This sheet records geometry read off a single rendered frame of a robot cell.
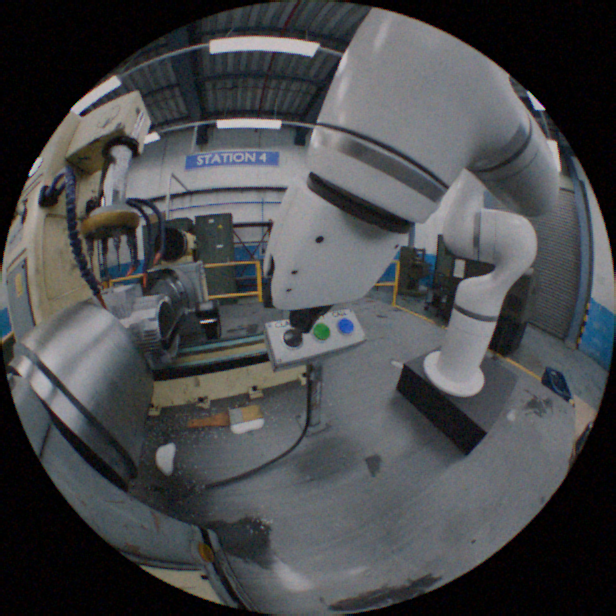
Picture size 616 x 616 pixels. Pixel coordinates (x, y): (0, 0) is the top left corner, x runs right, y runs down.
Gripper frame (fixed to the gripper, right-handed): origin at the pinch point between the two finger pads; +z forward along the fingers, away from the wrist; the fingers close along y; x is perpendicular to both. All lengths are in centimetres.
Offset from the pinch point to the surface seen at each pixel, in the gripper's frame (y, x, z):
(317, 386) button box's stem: -5.2, 7.5, 16.8
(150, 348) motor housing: 29.8, -9.5, 21.9
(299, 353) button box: -0.3, 2.5, 6.6
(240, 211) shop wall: -38, -487, 236
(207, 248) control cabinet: 43, -278, 203
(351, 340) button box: -10.0, 2.7, 6.6
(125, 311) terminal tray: 36.1, -18.1, 17.7
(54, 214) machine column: 59, -35, -7
